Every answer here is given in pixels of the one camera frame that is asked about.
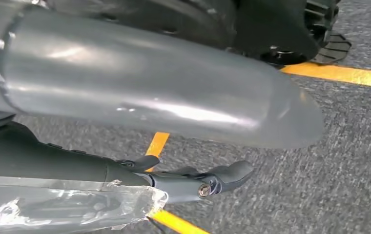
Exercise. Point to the black robot foot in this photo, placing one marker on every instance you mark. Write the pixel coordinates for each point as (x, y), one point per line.
(269, 25)

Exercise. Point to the yellow floor tape outline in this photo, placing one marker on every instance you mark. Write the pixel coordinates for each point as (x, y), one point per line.
(350, 75)

